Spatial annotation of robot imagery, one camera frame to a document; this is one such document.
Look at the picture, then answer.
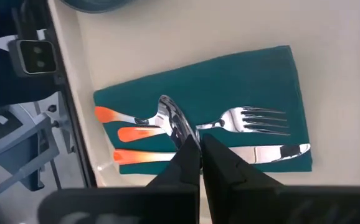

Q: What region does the grey metal frame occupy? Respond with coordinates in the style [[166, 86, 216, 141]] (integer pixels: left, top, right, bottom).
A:
[[0, 104, 61, 224]]

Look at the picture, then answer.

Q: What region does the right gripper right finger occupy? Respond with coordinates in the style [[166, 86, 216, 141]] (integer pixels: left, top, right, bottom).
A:
[[201, 133, 285, 189]]

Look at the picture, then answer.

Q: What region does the dark blue plate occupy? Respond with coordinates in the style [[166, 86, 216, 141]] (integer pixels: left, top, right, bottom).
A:
[[60, 0, 137, 14]]

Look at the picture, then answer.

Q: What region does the green cloth napkin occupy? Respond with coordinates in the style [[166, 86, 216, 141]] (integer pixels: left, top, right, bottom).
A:
[[93, 45, 313, 175]]

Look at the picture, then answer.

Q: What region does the beige plastic tray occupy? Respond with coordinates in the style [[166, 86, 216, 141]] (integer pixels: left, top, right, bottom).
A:
[[47, 0, 360, 187]]

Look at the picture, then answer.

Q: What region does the black aluminium table frame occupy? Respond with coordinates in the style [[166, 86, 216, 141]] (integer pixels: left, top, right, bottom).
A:
[[41, 0, 98, 189]]

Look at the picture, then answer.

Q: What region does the orange-handled knife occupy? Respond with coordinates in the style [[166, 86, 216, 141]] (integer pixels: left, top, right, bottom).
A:
[[113, 143, 311, 166]]

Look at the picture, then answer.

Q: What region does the orange-handled fork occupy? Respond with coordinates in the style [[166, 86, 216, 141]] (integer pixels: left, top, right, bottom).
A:
[[117, 106, 291, 143]]

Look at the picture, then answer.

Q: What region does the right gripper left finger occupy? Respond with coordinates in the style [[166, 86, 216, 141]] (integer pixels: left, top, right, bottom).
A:
[[145, 134, 202, 189]]

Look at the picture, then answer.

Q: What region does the grey depth camera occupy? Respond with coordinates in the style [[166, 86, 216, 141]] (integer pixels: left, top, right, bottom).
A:
[[7, 39, 59, 78]]

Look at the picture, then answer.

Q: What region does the orange-handled spoon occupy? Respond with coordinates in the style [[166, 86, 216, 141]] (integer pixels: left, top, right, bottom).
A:
[[94, 95, 201, 152]]

